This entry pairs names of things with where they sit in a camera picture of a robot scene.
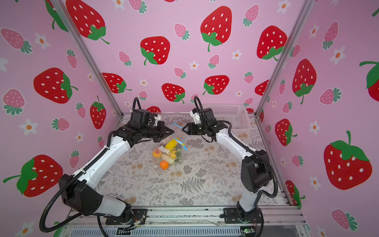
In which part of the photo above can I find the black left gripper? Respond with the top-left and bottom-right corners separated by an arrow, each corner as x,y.
140,121 -> 174,142

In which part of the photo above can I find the white plastic mesh basket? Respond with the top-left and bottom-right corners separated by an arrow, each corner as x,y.
203,104 -> 251,130

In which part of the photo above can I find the yellow red peach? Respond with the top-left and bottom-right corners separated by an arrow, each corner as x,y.
153,149 -> 162,159

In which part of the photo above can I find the yellow mango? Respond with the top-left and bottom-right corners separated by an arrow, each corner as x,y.
165,139 -> 178,151

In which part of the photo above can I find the clear zip bag blue zipper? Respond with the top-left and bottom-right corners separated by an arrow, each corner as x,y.
152,123 -> 188,170

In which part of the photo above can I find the white radish with leaves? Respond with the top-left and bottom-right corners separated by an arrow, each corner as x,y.
161,149 -> 182,165

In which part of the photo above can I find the orange tangerine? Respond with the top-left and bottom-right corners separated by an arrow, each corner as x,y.
159,161 -> 169,170

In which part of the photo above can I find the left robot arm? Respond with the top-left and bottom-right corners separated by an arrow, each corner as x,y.
59,121 -> 174,223

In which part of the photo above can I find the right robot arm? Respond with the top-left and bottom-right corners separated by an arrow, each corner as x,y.
182,120 -> 278,213

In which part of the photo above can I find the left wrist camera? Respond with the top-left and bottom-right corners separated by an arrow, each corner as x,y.
130,109 -> 161,127

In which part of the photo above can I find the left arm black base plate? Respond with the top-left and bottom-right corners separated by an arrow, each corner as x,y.
106,208 -> 148,226

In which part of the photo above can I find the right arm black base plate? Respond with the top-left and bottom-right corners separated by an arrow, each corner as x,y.
220,207 -> 265,224

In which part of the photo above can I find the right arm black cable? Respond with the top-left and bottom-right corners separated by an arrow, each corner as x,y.
193,96 -> 279,237

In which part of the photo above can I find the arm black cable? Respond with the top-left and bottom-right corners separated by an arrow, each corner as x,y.
193,96 -> 279,237
39,96 -> 143,237

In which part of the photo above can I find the aluminium front rail frame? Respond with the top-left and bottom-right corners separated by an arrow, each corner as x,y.
60,206 -> 312,237

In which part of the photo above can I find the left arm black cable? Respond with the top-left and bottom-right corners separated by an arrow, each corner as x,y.
39,96 -> 143,237

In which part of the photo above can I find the aluminium left corner post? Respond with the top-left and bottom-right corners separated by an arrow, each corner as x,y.
52,0 -> 123,118

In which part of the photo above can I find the aluminium corner post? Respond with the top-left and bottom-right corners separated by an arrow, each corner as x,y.
255,0 -> 316,117
52,0 -> 123,118

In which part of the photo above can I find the aluminium right corner post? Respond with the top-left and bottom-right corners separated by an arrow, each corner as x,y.
255,0 -> 316,117

